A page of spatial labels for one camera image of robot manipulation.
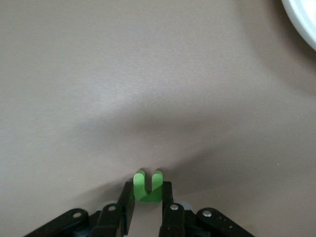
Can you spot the green letter u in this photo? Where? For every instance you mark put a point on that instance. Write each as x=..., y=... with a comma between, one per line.
x=148, y=197

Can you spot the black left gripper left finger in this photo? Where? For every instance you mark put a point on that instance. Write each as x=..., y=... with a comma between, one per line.
x=108, y=222

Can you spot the beige plate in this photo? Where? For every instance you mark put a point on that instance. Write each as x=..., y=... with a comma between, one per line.
x=306, y=19

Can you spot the brown table mat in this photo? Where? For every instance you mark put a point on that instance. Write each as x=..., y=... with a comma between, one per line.
x=98, y=74

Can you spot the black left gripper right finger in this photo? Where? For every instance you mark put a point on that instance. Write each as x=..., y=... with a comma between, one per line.
x=172, y=222

